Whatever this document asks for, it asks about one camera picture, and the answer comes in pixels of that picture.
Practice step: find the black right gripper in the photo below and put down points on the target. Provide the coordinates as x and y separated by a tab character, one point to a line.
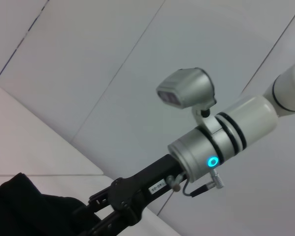
142	191

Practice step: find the black t-shirt with FREE print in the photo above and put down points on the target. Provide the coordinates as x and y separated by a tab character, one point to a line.
34	211

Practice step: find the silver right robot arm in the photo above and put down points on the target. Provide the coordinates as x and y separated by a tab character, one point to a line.
226	137

